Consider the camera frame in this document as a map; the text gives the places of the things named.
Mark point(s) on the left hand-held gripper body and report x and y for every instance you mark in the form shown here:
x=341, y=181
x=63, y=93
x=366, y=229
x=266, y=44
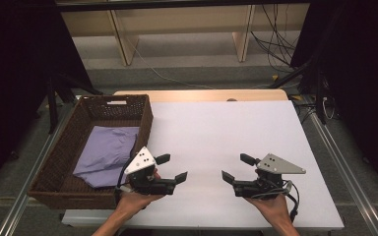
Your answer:
x=140, y=162

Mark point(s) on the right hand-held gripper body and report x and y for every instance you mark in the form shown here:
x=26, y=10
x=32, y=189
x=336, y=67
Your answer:
x=275, y=165

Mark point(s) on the purple shorts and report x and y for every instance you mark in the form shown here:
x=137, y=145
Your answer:
x=105, y=154

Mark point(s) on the brown woven basket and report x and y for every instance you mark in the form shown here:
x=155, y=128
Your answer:
x=65, y=177

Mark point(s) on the person's left hand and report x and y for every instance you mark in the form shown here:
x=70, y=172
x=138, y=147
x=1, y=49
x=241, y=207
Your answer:
x=134, y=200

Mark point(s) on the person's right hand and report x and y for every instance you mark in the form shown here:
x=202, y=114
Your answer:
x=272, y=206

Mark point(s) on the white table mat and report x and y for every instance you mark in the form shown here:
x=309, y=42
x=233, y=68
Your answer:
x=210, y=131

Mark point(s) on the black tripod stand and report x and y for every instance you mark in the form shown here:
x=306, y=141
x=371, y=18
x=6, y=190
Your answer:
x=318, y=95
x=53, y=105

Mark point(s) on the black curtain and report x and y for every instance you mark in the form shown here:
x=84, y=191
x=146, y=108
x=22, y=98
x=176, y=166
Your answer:
x=16, y=82
x=364, y=82

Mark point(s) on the light wooden shelf unit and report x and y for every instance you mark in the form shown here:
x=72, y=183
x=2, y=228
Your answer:
x=183, y=19

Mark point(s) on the aluminium floor rail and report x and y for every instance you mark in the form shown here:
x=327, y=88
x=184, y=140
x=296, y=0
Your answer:
x=347, y=170
x=34, y=173

